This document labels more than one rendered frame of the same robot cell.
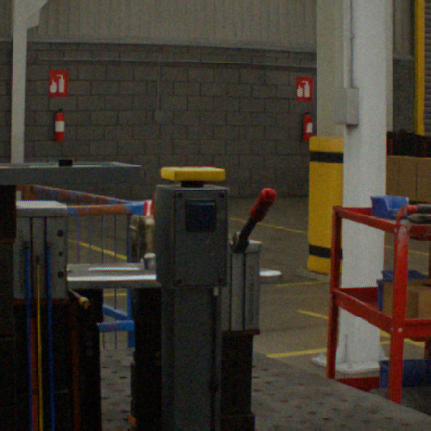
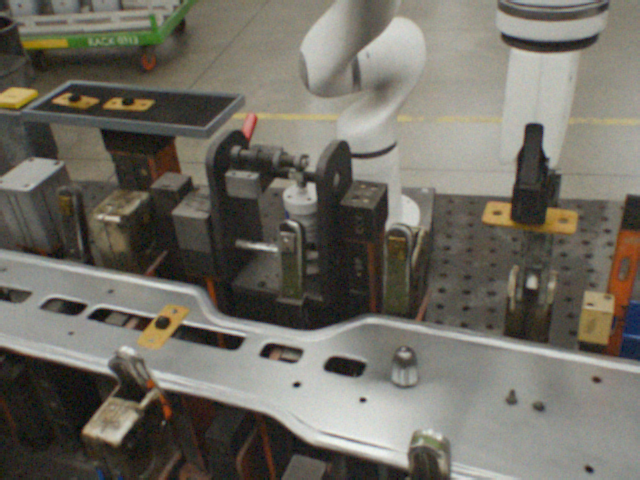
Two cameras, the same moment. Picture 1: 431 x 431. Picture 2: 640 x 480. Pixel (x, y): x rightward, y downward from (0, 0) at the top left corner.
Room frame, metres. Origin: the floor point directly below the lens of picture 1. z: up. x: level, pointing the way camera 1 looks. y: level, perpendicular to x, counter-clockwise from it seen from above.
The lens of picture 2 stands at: (1.84, 1.25, 1.62)
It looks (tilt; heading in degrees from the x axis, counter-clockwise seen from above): 35 degrees down; 222
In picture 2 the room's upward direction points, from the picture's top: 6 degrees counter-clockwise
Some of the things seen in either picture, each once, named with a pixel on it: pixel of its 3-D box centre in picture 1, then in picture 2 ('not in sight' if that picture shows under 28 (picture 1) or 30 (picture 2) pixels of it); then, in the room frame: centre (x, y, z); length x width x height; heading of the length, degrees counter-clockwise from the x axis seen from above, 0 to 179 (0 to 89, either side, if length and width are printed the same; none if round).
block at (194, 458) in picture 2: not in sight; (190, 397); (1.43, 0.59, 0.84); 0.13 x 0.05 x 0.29; 18
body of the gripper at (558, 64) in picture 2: not in sight; (543, 86); (1.30, 1.03, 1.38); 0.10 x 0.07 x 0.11; 18
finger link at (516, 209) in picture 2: not in sight; (529, 197); (1.32, 1.04, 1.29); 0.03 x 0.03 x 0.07; 18
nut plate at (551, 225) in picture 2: not in sight; (529, 213); (1.30, 1.03, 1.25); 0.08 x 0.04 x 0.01; 108
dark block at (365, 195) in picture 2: not in sight; (370, 306); (1.17, 0.74, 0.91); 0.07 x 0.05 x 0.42; 18
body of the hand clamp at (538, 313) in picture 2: not in sight; (522, 376); (1.14, 0.98, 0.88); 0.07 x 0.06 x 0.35; 18
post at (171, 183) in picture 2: not in sight; (194, 279); (1.27, 0.44, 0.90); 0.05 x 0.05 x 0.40; 18
